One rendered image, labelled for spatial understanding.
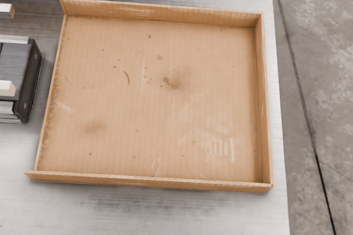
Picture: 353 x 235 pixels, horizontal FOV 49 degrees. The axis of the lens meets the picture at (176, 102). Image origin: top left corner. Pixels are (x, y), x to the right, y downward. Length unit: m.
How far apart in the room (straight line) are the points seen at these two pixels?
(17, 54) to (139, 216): 0.26
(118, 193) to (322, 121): 1.16
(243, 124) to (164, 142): 0.11
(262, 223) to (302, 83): 1.13
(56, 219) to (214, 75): 0.29
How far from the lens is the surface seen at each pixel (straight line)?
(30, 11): 0.65
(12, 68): 0.54
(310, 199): 1.46
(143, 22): 0.61
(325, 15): 1.82
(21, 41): 0.56
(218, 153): 0.52
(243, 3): 0.66
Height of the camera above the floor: 1.33
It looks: 66 degrees down
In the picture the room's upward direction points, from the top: 8 degrees clockwise
